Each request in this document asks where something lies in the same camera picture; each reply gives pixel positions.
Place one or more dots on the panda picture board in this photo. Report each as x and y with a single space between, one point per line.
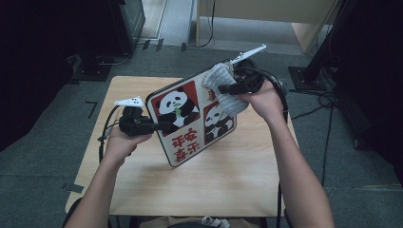
183 148

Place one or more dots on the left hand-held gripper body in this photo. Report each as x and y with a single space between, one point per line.
134 125

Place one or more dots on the black cabinet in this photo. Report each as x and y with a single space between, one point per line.
131 15

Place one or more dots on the grey knitted cloth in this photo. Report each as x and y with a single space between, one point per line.
231 103

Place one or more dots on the black metal stand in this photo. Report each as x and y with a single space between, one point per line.
304 79

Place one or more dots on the dark curtain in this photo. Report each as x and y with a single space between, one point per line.
380 79
31 63

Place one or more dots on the person's right hand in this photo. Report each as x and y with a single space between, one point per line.
267 103

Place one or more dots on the light wooden cabinet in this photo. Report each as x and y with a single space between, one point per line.
269 9

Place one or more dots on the black flat stand base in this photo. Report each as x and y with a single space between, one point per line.
88 72

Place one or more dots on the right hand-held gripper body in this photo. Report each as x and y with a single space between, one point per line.
250 80

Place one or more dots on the person's left hand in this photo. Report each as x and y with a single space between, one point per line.
118 147

